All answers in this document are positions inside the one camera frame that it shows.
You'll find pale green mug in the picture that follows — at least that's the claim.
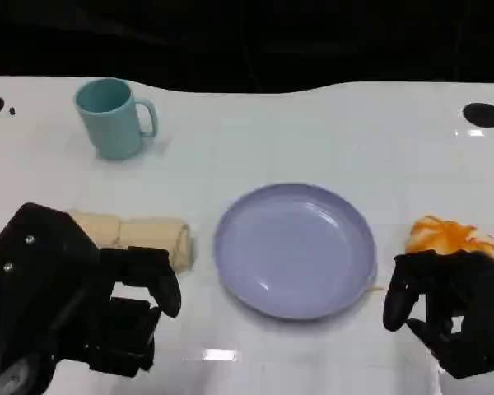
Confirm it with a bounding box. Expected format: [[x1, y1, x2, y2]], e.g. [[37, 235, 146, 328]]
[[73, 77, 160, 161]]

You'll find lilac plate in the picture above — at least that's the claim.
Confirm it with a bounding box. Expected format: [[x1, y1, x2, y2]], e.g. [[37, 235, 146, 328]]
[[212, 183, 378, 322]]

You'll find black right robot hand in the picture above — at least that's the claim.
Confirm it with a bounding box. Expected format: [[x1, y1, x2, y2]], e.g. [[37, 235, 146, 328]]
[[383, 249, 494, 379]]

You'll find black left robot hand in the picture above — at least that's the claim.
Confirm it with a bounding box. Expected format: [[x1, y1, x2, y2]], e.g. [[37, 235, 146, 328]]
[[82, 246, 182, 378]]

